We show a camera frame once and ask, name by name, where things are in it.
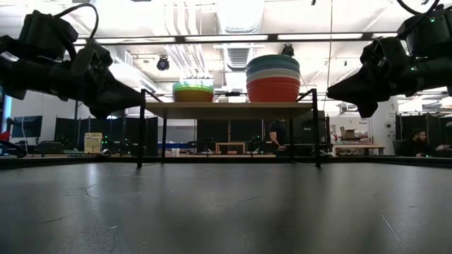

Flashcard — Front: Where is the brown cardboard box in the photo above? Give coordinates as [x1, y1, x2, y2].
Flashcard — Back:
[339, 126, 358, 140]

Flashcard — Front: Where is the large white bowl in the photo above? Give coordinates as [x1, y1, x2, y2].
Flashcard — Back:
[246, 68, 302, 84]

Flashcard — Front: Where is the small cyan translucent bowl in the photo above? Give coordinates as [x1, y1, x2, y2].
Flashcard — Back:
[172, 81, 215, 88]

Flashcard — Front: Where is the black overhead camera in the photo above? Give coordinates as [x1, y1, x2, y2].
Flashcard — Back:
[156, 56, 171, 72]

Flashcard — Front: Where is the large periwinkle bowl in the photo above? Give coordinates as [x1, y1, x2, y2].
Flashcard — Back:
[246, 61, 301, 75]

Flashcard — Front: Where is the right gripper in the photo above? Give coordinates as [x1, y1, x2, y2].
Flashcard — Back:
[326, 36, 425, 119]

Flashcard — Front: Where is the black metal table frame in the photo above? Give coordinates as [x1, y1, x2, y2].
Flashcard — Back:
[0, 155, 452, 169]

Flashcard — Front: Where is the dark wall monitor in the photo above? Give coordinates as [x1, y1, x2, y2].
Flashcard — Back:
[10, 115, 44, 139]

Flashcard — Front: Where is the person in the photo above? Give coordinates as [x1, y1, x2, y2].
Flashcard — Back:
[268, 119, 289, 152]
[397, 127, 451, 158]

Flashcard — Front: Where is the wooden work table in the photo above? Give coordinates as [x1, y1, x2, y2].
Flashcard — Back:
[333, 143, 387, 157]

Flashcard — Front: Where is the small green translucent bowl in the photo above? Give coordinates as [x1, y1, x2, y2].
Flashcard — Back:
[172, 84, 215, 93]

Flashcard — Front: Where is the overhead bar with lights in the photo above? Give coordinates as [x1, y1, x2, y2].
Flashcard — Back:
[70, 31, 400, 46]

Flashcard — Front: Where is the wooden shelf with black legs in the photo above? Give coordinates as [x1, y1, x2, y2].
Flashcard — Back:
[136, 87, 323, 169]

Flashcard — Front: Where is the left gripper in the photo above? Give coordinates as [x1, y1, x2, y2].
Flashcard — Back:
[49, 42, 146, 120]

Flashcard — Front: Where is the large teal bowl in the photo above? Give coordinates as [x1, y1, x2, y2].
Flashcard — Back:
[246, 54, 300, 68]

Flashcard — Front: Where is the silver ceiling air duct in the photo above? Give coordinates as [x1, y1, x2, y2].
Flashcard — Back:
[215, 0, 266, 71]

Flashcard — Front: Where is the yellow cardboard box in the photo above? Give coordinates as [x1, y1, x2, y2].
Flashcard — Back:
[83, 132, 104, 155]

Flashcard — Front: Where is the large red bowl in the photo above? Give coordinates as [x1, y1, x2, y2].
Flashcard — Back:
[246, 76, 302, 103]

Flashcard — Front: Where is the small yellow translucent bowl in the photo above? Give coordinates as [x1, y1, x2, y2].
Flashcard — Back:
[172, 88, 215, 103]

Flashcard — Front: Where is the small wooden bench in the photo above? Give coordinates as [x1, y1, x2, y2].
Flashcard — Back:
[215, 141, 247, 155]

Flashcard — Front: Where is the black table mat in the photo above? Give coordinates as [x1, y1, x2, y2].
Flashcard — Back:
[0, 162, 452, 254]

